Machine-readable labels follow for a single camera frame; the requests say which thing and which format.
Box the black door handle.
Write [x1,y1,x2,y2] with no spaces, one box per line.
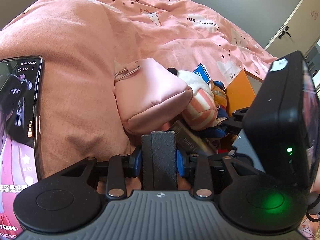
[277,26,292,40]

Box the orange cardboard box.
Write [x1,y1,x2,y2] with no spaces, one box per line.
[224,69,266,121]

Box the silver carabiner clip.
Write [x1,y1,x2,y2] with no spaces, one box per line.
[114,64,142,81]

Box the orange bear plush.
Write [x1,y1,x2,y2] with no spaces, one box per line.
[210,80,228,111]

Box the black rectangular block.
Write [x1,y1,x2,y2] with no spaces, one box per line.
[141,131,178,191]

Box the blue card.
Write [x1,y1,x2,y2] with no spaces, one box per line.
[192,64,211,84]

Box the pink padded pouch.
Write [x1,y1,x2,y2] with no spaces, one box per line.
[114,57,193,134]

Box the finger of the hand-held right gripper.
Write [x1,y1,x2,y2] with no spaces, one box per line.
[209,150,238,161]
[223,107,250,134]

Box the dark grey rectangular case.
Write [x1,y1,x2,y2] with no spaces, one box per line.
[170,120,217,156]

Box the white panda plush striped pink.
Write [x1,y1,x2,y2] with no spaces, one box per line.
[166,67,218,131]

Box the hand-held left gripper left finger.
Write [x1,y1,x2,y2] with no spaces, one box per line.
[60,147,143,198]

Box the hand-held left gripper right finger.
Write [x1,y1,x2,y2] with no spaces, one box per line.
[176,149,263,198]

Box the black cable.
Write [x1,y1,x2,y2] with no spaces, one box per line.
[305,204,320,223]

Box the pink printed duvet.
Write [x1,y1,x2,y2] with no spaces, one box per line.
[0,0,278,189]

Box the black smartphone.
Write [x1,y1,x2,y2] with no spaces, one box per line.
[0,55,45,238]

